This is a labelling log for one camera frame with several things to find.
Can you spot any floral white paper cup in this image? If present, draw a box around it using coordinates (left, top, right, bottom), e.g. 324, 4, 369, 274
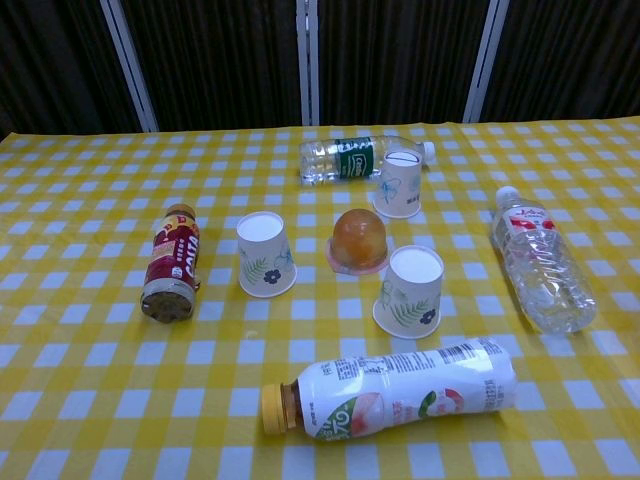
372, 244, 446, 340
372, 149, 424, 220
236, 211, 298, 299

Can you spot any orange jelly cup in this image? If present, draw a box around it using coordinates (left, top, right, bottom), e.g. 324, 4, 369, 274
325, 208, 391, 276

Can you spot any green label water bottle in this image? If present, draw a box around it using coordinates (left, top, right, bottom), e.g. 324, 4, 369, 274
298, 134, 436, 186

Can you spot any red Costa coffee bottle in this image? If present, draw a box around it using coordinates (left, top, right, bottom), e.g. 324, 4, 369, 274
139, 202, 202, 324

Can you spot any white peach drink bottle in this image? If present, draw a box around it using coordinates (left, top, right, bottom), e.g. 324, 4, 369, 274
260, 337, 519, 442

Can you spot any red label water bottle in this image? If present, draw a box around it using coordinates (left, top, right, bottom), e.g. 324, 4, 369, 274
488, 185, 599, 335

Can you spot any dark corrugated partition panel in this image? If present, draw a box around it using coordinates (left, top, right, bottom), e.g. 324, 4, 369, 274
317, 0, 494, 126
0, 0, 144, 136
122, 0, 305, 134
480, 0, 640, 124

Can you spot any yellow white checkered tablecloth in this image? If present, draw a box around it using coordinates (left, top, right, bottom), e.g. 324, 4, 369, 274
0, 115, 640, 480

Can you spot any white partition frame post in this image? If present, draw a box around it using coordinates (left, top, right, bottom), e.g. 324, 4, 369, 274
295, 0, 321, 127
462, 0, 511, 124
99, 0, 160, 134

